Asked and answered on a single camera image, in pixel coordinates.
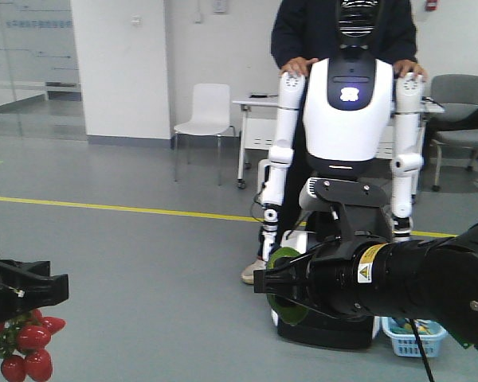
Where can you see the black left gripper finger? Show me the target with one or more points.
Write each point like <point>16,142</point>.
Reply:
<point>25,286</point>

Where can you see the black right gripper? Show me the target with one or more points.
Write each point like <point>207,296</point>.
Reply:
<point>337,279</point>

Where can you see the red strawberry bunch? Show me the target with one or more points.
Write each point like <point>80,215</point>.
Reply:
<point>23,346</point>

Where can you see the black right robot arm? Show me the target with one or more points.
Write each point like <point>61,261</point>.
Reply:
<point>435,280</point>

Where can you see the light blue plastic basket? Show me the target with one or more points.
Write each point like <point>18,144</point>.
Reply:
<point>403,341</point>

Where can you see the white black humanoid robot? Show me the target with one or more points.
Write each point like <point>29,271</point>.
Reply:
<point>348,53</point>

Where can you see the white plastic chair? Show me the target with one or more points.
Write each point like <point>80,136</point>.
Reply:
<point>210,116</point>

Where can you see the person in dark clothes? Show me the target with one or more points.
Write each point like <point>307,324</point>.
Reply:
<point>406,163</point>

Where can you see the grey office chair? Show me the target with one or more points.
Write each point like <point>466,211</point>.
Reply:
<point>457,125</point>

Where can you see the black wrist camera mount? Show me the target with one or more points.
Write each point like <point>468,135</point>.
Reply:
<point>345,214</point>

